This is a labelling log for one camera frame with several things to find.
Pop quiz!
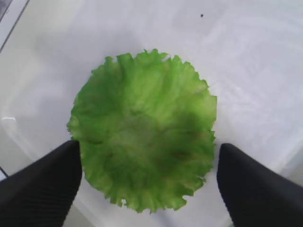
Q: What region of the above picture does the green lettuce leaf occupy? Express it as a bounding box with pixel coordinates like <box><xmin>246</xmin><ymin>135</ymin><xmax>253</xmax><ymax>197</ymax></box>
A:
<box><xmin>67</xmin><ymin>49</ymin><xmax>217</xmax><ymax>213</ymax></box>

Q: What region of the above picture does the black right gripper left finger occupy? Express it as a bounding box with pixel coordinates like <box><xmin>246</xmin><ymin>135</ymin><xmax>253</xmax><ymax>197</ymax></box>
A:
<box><xmin>0</xmin><ymin>140</ymin><xmax>82</xmax><ymax>227</ymax></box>

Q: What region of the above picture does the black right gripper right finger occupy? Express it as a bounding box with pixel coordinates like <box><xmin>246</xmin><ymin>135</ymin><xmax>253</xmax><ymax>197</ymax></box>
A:
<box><xmin>216</xmin><ymin>143</ymin><xmax>303</xmax><ymax>227</ymax></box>

